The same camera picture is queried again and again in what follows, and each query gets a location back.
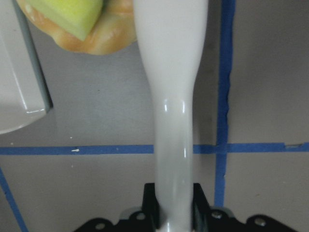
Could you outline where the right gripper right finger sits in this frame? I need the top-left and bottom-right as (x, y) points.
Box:
(193, 183), (211, 229)

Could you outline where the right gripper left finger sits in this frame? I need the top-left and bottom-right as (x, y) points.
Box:
(141, 183), (160, 229)

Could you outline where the beige plastic dustpan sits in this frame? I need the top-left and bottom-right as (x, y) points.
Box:
(0, 0), (53, 134)

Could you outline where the beige hand brush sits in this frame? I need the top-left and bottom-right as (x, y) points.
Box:
(133, 0), (209, 232)

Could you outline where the tan bread slice toy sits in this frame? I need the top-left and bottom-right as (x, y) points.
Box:
(17, 0), (137, 55)

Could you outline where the yellow green sponge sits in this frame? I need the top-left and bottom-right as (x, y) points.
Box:
(27, 0), (103, 41)

